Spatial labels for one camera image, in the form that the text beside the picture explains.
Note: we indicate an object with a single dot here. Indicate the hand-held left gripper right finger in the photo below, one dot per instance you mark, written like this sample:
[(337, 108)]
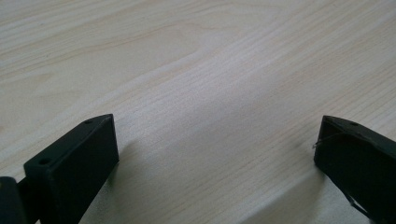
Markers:
[(361, 161)]

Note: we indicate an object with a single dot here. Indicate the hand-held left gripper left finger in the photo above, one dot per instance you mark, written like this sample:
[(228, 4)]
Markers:
[(71, 168)]

